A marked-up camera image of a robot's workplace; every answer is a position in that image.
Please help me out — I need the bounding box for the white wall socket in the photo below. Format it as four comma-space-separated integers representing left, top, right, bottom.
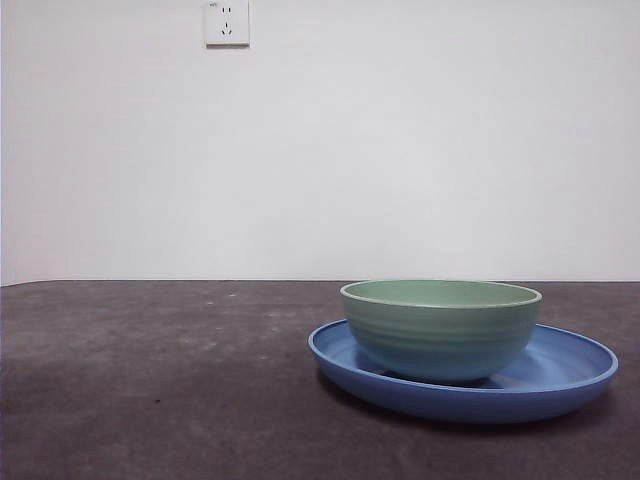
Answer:
204, 0, 251, 50

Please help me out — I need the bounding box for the green ribbed bowl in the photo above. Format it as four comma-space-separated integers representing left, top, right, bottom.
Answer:
339, 278, 544, 386

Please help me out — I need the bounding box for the blue round plate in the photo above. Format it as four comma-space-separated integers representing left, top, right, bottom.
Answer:
307, 319, 620, 426

